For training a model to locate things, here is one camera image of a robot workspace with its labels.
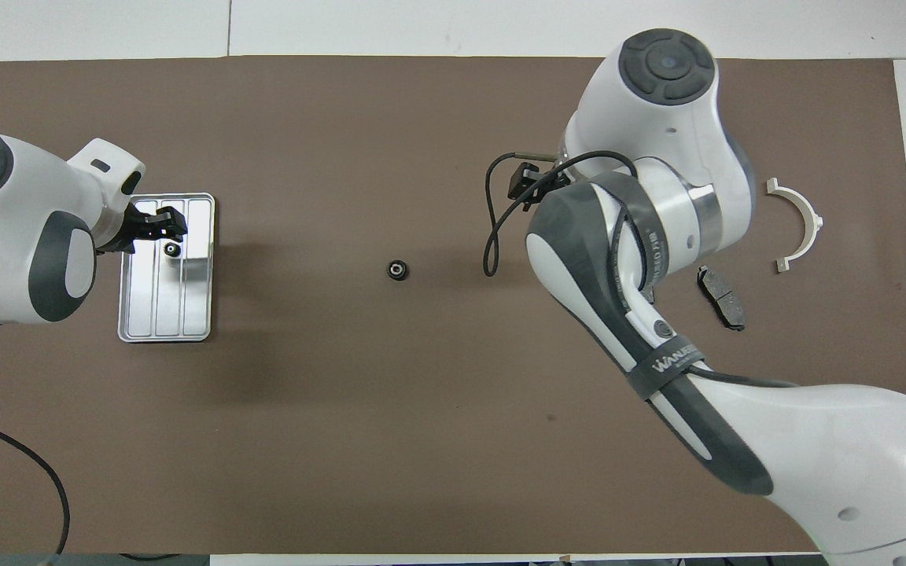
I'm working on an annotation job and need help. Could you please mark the brown table mat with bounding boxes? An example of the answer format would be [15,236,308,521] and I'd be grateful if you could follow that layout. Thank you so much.
[0,55,906,555]

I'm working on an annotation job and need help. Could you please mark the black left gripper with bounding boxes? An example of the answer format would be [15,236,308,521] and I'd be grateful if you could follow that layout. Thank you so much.
[99,201,189,254]

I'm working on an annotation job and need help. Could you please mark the white curved plastic bracket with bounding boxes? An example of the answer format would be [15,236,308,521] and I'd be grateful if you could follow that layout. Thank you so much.
[766,178,824,274]

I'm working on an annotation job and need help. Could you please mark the dark curved brake pad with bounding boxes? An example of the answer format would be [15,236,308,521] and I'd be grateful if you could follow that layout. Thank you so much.
[697,266,746,332]

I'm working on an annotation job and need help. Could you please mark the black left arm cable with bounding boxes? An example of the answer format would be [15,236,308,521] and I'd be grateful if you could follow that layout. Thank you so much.
[0,413,70,559]

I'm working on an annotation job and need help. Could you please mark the silver metal tray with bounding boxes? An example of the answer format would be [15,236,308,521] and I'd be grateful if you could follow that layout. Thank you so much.
[118,193,215,344]

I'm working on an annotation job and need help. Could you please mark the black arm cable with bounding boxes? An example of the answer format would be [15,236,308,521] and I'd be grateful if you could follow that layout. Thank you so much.
[483,149,658,303]
[0,413,70,559]

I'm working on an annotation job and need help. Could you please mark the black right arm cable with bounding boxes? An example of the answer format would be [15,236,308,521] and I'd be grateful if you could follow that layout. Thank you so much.
[483,149,658,303]

